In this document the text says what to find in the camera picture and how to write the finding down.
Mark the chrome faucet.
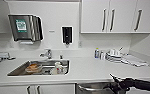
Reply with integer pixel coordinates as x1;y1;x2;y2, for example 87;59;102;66
39;48;54;61

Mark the white drawer unit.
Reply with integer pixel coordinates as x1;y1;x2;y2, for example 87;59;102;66
124;87;150;94

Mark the white sink base cabinet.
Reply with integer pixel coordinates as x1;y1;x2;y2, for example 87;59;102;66
0;83;76;94

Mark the black soap dispenser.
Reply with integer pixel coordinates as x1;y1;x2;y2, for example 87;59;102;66
60;25;74;47

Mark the small white bottle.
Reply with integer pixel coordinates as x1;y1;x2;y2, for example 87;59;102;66
99;50;106;61

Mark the steel kitchen sink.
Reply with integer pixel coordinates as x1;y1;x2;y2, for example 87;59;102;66
6;59;71;77

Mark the white wall outlet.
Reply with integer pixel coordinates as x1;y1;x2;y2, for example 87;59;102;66
78;40;83;48

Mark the orange bowl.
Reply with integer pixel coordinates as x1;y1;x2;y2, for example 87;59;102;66
24;63;43;74

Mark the stack of white plates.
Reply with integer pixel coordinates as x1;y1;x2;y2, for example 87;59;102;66
105;48;124;64

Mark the steel paper towel dispenser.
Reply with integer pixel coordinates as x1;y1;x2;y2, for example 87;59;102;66
8;13;45;45

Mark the stainless steel dishwasher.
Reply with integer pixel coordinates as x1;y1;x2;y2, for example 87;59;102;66
75;82;126;94

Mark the white cup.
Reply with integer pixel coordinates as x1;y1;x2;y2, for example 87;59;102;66
52;61;65;75

